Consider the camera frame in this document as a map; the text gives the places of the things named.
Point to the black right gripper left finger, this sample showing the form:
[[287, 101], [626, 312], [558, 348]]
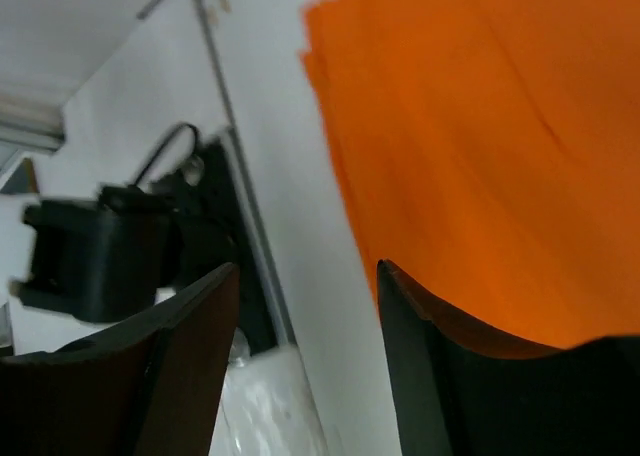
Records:
[[149, 385]]

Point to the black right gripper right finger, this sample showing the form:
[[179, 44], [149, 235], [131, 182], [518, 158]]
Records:
[[463, 387]]

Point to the orange trousers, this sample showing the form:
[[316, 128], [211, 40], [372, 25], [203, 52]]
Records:
[[490, 148]]

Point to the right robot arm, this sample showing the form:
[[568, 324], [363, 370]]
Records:
[[103, 261]]

